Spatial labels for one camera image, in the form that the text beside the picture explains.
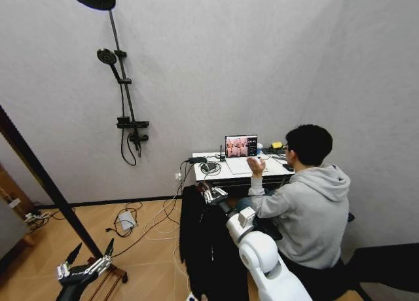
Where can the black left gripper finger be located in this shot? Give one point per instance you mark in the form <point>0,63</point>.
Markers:
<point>102,261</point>
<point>65,265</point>

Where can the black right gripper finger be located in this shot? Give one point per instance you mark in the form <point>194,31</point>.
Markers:
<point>220,192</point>
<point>208,197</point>

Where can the black garment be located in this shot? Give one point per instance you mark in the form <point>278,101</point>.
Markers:
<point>203,248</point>

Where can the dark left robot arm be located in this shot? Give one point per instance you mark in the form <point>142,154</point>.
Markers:
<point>70,293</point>

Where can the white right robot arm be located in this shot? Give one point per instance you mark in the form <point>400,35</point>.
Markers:
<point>262,252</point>

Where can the white desk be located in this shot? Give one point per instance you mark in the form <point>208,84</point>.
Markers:
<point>229,176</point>

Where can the small black antenna device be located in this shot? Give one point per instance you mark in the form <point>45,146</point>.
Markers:
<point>221,155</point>

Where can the black power brick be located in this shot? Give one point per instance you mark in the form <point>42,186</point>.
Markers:
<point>197,159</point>

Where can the open laptop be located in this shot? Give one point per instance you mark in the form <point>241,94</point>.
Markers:
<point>242,150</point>

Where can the flat white floor box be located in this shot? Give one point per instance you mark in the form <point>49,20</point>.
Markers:
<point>126,220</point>

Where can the yellow and black tool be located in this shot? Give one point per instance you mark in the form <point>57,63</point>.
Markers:
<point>277,145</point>

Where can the person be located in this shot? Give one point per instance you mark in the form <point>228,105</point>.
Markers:
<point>311,209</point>

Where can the dark brown rack pole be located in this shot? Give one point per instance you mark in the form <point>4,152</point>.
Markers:
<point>49,180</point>

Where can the wooden cabinet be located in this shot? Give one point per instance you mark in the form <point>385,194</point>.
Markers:
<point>10,196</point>

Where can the black shower faucet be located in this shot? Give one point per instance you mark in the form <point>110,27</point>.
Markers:
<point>139,140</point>

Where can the black shower mixer shelf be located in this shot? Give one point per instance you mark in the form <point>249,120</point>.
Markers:
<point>132,123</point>

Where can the black handheld shower head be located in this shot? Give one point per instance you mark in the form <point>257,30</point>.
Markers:
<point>107,57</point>

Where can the black low furniture block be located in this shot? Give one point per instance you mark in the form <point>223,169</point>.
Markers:
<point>389,275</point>

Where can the white power strip blue switch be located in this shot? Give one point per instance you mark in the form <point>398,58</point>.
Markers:
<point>192,296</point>

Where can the black shower rail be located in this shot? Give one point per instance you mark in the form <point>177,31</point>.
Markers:
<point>123,68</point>

